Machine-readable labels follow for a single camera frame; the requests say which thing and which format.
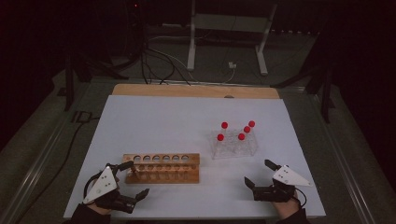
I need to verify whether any black metal stand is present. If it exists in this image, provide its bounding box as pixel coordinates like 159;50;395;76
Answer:
63;51;129;113
270;58;336;124

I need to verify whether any white cable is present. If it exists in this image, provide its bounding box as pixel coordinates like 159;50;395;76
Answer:
148;35;236;86

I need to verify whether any black floor bracket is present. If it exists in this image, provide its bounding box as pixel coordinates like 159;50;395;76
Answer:
70;110;93;124

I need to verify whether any black cable bundle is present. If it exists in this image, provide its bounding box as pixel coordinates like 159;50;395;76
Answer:
139;46;191;86

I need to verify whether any person's left hand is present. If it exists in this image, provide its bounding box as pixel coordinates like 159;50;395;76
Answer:
82;203;113;217

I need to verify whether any wooden test tube rack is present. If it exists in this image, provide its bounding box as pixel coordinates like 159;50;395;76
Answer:
121;152;201;185

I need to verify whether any clear plastic test tube rack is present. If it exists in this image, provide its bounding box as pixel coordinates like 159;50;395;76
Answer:
209;126;260;161

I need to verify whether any hand-held gripper cable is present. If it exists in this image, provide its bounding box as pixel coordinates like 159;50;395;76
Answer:
81;172;98;201
293;186;308;208

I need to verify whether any right hand-held gripper cable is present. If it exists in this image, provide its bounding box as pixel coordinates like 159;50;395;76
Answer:
293;186;308;208

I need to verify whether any white metal stand frame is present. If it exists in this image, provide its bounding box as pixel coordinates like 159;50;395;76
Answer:
186;0;278;77

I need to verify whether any person's right hand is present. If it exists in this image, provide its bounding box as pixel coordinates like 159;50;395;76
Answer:
270;190;302;219

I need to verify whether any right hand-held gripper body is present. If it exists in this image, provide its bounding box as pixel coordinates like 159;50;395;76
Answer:
252;164;314;203

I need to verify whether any black floor cable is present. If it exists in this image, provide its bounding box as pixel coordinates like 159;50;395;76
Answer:
14;116;101;224

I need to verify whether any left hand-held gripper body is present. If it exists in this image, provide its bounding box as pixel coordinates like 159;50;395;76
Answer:
82;162;138;215

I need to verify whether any left hand-held gripper cable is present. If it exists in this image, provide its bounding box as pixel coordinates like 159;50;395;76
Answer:
81;172;98;201

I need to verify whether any white table mat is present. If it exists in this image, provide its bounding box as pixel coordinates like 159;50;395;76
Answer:
63;94;327;220

